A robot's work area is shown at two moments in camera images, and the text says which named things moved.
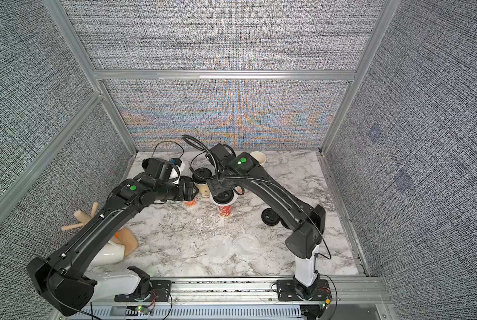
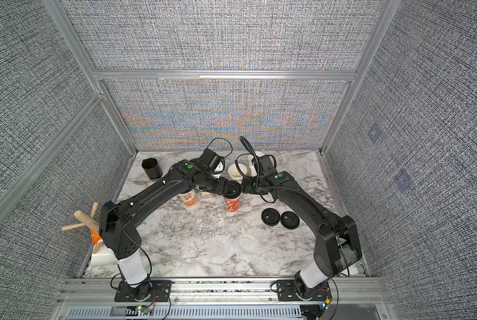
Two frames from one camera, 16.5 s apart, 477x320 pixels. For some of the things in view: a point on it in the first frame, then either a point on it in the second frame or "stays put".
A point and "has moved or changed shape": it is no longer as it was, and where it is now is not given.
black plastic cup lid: x=224 y=198 has moved or changed shape
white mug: x=111 y=253 stays put
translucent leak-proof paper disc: x=246 y=245 stays put
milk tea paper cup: x=190 y=203 stays put
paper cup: x=204 y=190 stays put
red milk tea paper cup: x=225 y=211 -> x=232 y=205
